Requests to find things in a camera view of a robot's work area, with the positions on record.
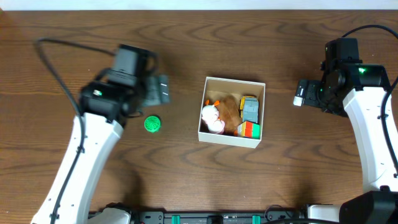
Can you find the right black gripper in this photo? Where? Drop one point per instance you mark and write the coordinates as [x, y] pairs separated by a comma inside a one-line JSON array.
[[314, 86]]

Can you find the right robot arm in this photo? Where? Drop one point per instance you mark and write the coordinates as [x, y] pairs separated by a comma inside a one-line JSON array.
[[358, 91]]

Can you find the yellow grey toy truck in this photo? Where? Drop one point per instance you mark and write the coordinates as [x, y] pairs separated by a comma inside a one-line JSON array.
[[249, 108]]

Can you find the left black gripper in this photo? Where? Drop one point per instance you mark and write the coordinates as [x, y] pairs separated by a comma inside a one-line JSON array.
[[148, 91]]

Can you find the green round plastic toy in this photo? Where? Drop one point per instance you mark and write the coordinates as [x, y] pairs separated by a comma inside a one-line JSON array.
[[152, 124]]

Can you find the colourful puzzle cube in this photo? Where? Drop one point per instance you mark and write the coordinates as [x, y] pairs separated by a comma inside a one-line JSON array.
[[248, 130]]

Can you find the pink white plush toy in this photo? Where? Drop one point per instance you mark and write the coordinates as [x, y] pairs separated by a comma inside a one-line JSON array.
[[210, 115]]

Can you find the brown plush toy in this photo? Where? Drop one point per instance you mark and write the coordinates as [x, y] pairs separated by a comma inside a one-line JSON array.
[[229, 113]]

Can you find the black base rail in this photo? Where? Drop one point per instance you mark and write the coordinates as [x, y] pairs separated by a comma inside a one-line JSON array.
[[273, 213]]

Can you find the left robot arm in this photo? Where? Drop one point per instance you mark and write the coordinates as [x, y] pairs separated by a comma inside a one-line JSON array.
[[115, 95]]

